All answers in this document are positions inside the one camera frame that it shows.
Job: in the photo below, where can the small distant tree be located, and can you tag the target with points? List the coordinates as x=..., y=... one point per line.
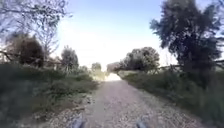
x=96, y=66

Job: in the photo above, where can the broad dark tree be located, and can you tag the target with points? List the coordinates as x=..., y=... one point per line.
x=141, y=59

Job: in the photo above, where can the gravel dirt path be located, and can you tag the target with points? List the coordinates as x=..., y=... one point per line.
x=116, y=103

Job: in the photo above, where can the small green tree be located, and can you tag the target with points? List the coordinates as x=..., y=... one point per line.
x=69, y=58

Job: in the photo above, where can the robot's own part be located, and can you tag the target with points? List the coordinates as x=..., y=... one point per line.
x=141, y=124
x=77, y=124

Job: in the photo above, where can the grass verge with low scrub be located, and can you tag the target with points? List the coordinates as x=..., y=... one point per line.
x=30, y=90
x=186, y=90

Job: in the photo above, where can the large dark tree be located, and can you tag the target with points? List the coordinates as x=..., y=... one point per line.
x=190, y=36

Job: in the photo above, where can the dark round bush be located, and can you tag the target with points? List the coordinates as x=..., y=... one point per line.
x=26, y=50

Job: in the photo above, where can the bare branched tree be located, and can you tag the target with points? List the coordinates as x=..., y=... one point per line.
x=36, y=20

